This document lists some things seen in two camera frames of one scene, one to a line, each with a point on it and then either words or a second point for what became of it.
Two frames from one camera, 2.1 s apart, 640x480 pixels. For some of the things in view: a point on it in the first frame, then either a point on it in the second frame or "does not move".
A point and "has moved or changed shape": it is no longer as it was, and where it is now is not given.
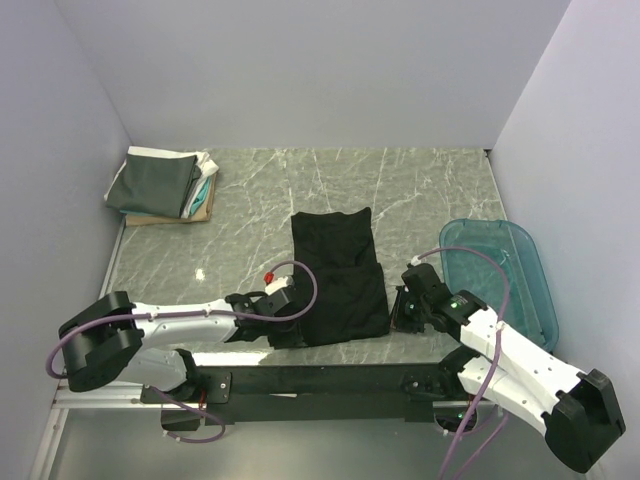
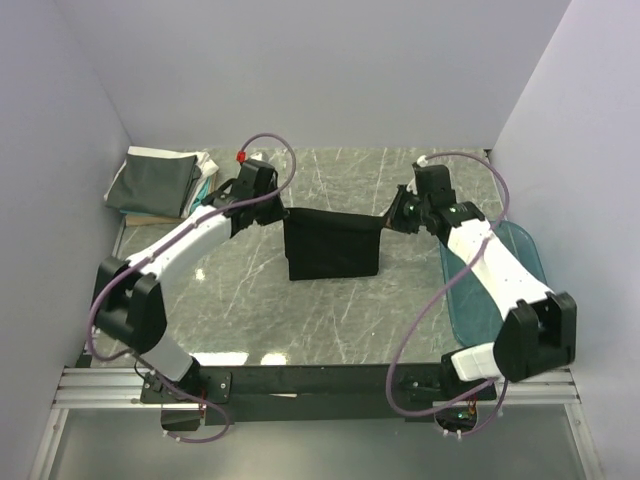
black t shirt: [340, 249] has moved or changed shape
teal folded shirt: [200, 197] does not move
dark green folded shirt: [153, 184] does not move
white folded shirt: [206, 167] does not move
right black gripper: [398, 321] to [394, 219]
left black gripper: [292, 339] to [279, 212]
